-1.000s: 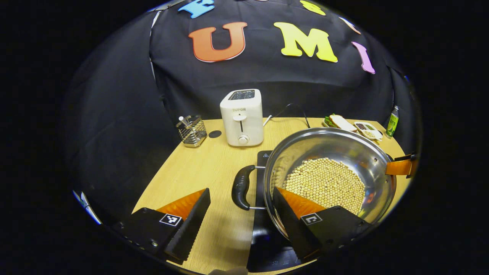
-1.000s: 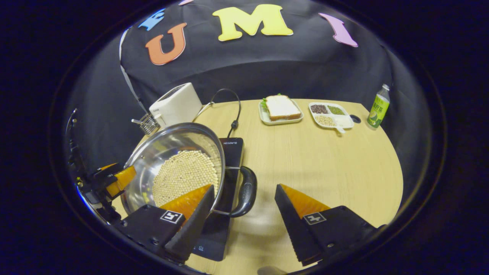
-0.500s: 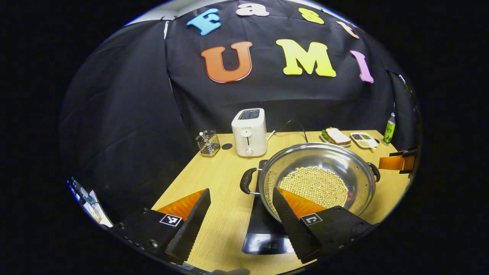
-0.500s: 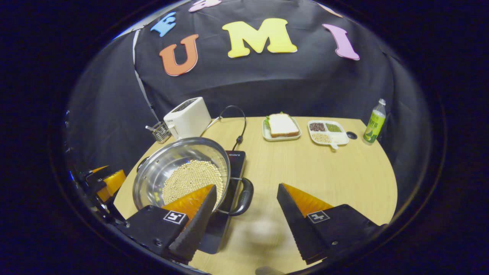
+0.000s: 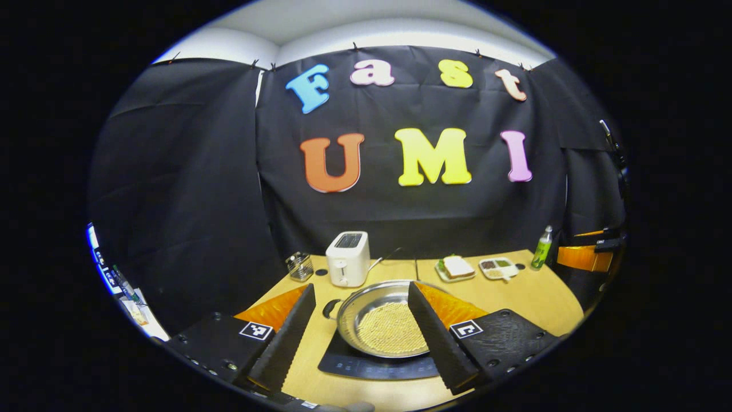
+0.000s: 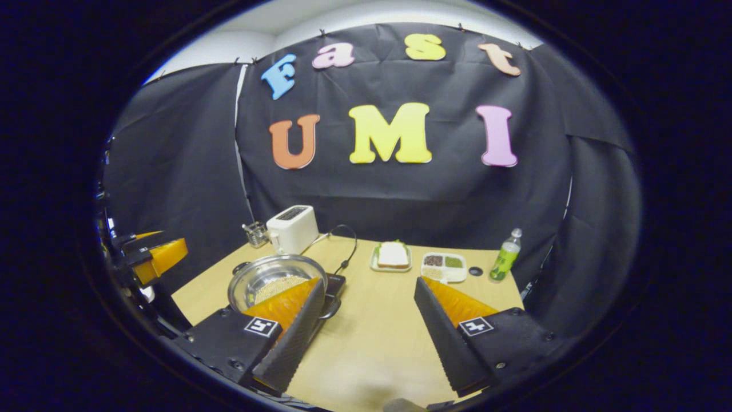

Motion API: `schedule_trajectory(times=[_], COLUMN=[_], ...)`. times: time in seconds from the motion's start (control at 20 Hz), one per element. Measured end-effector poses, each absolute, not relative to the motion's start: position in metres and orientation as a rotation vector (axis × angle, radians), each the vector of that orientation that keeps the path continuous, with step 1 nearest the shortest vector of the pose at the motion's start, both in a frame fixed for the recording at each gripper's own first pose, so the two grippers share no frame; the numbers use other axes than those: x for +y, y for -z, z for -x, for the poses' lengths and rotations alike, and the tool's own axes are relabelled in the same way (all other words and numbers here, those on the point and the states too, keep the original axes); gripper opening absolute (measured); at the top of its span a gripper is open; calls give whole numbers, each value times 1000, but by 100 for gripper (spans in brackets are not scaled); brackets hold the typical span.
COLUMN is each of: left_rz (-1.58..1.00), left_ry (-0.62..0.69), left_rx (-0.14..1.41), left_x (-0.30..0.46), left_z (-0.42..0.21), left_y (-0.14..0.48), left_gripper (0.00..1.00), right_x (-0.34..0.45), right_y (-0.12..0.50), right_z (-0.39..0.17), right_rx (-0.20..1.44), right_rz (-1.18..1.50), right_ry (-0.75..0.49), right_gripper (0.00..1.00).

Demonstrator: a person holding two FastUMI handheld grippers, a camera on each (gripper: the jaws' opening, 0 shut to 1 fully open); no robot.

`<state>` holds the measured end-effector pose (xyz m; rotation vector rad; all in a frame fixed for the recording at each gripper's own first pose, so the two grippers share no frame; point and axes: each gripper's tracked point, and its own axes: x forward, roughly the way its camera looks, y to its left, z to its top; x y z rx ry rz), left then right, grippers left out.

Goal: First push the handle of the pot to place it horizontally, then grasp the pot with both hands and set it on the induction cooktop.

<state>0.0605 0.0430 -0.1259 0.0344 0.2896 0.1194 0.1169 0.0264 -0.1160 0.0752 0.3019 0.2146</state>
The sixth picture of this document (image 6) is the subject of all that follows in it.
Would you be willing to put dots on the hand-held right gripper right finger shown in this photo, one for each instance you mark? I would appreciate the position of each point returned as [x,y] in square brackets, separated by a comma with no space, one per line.
[446,343]

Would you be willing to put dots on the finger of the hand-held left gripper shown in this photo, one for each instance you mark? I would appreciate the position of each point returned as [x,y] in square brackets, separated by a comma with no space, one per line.
[168,254]
[147,234]

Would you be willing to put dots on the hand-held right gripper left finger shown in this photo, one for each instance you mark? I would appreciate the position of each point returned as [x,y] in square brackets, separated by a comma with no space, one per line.
[291,343]

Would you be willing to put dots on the black induction cooktop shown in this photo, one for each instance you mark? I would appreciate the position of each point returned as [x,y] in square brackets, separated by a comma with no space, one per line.
[336,283]

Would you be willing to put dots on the stainless steel pot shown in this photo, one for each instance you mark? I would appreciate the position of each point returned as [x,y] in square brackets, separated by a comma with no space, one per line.
[269,269]

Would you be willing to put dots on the pile of yellow soybeans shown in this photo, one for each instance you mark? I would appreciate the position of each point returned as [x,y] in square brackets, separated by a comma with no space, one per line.
[274,288]

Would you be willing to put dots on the white divided condiment tray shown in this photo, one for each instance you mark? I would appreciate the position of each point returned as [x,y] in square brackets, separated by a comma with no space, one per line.
[443,269]

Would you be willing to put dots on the small black round disc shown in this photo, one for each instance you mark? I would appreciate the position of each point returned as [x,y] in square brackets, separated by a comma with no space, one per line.
[476,270]

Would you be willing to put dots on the white bread sandwich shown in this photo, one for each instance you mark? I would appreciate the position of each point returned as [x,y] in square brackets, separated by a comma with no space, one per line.
[393,254]

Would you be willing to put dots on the green drink bottle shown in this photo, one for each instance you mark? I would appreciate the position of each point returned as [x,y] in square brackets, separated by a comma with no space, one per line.
[504,257]

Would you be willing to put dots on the small white plate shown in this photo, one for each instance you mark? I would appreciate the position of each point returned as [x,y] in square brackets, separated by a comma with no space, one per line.
[373,266]

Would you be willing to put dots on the white toaster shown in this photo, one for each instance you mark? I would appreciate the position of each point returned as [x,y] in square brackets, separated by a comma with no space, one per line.
[291,232]

